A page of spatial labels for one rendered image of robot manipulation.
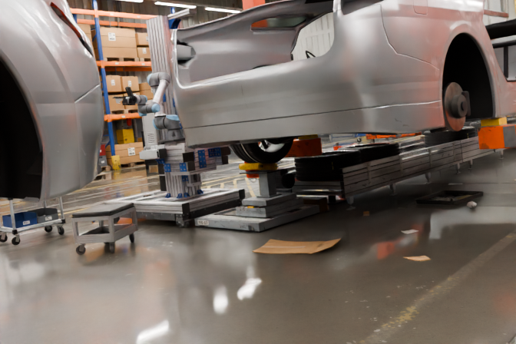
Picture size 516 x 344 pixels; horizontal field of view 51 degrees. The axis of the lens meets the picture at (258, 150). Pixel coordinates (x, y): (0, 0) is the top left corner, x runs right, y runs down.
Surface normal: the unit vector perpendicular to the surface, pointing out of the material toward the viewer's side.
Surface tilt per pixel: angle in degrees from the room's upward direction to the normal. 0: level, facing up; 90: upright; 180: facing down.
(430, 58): 90
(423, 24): 90
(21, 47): 91
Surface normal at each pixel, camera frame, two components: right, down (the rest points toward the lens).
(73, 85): 0.96, -0.08
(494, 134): -0.69, 0.11
